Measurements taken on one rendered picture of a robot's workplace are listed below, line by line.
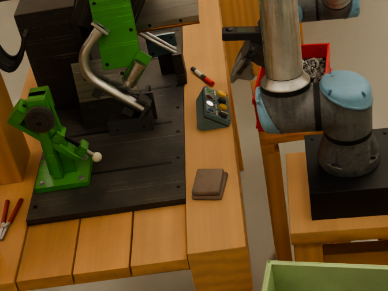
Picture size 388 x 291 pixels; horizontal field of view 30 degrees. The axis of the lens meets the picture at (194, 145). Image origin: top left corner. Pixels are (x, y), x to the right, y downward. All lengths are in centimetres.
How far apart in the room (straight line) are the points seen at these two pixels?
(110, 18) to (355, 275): 100
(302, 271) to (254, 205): 160
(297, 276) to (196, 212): 35
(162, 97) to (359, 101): 78
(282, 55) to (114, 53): 63
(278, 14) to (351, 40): 266
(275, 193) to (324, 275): 78
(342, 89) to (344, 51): 247
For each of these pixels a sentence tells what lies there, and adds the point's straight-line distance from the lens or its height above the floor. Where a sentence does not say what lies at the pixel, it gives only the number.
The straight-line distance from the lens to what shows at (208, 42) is 250.
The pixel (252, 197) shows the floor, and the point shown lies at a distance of 319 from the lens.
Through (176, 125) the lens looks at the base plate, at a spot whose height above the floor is 90.
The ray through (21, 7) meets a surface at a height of 124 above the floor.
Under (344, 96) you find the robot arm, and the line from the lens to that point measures 166.
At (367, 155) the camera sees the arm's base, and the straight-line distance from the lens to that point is 177.
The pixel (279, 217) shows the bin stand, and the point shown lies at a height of 47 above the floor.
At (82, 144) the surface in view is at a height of 100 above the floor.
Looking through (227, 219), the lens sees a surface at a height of 90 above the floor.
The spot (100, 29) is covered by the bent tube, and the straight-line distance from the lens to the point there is 204.
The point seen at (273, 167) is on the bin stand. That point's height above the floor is 69.
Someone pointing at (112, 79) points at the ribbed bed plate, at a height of 103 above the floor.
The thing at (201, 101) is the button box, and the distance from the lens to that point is 212.
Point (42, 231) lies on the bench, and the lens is 191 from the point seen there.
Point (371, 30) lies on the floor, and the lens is 434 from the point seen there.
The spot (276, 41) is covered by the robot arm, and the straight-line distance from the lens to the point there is 162.
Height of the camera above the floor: 208
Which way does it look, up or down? 36 degrees down
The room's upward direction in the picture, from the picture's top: 12 degrees counter-clockwise
